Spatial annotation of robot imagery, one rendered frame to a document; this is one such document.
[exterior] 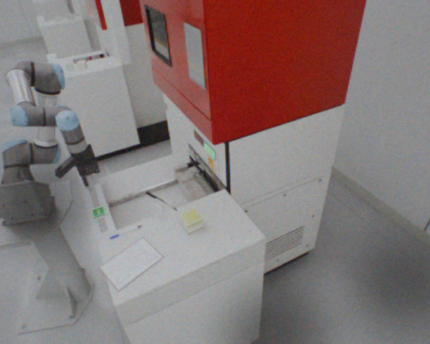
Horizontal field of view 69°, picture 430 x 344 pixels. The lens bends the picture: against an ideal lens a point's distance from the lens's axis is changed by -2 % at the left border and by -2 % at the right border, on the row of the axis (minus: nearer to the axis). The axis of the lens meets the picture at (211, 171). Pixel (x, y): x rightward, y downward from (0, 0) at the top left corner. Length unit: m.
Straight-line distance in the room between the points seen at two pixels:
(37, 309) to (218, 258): 1.61
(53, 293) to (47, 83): 1.47
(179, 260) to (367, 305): 1.47
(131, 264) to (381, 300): 1.70
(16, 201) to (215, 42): 1.23
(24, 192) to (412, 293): 2.39
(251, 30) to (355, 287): 1.81
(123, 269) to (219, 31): 0.93
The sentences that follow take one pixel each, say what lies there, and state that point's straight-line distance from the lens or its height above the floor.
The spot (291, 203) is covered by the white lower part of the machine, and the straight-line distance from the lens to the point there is 1.91.
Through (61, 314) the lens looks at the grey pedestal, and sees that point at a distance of 2.49.
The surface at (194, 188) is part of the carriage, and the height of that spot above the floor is 0.88.
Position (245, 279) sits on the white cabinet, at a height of 0.74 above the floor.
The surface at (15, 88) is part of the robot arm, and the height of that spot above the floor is 1.51.
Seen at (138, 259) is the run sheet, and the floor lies 0.97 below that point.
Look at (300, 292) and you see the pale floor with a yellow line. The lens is 2.34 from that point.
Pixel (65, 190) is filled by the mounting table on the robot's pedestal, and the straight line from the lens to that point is 2.01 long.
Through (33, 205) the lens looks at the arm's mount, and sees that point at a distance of 1.83.
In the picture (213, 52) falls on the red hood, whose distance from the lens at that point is 1.20.
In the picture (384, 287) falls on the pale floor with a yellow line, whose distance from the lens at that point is 2.53.
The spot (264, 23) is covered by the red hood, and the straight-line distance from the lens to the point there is 1.29.
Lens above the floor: 1.98
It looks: 38 degrees down
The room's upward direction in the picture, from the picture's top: 4 degrees counter-clockwise
